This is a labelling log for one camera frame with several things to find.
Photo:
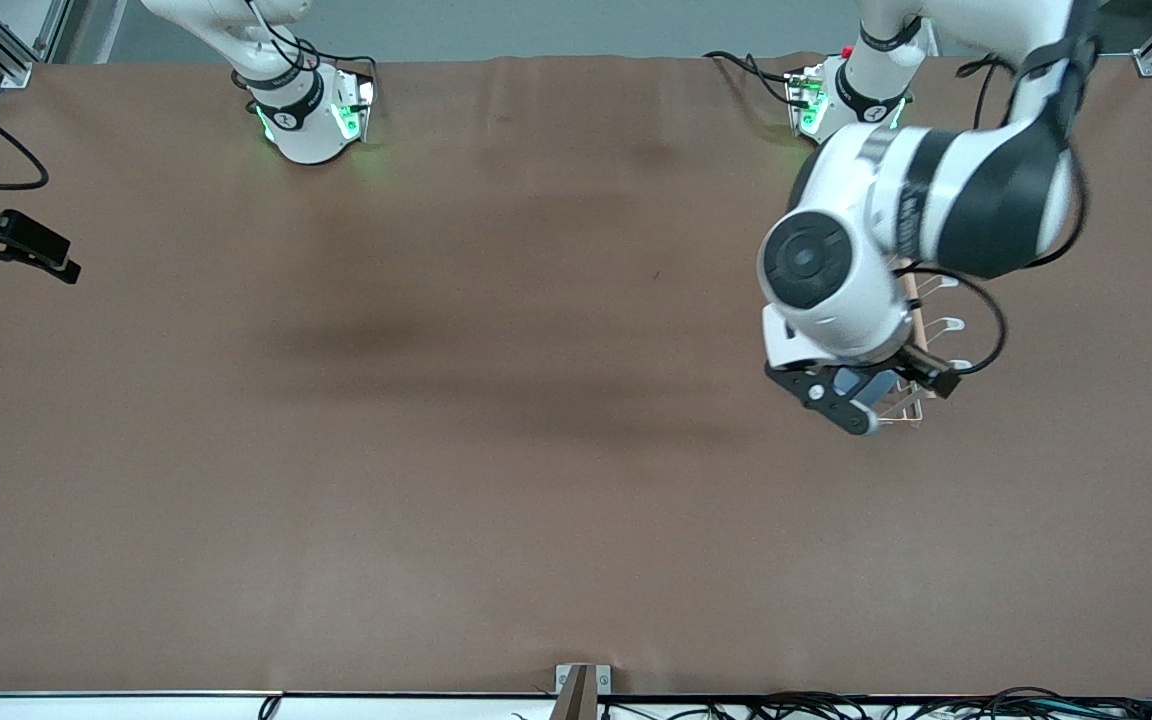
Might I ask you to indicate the brown table mat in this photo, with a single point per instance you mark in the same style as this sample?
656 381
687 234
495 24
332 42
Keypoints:
536 520

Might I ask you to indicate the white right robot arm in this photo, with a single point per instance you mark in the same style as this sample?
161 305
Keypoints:
301 120

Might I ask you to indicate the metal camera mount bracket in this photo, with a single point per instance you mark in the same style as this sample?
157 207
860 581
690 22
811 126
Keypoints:
581 690

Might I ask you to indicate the blue plastic cup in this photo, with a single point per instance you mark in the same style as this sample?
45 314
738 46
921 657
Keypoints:
848 385

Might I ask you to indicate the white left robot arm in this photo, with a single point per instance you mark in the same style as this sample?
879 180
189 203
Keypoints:
856 270

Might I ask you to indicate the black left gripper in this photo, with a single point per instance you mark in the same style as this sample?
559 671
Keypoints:
911 361

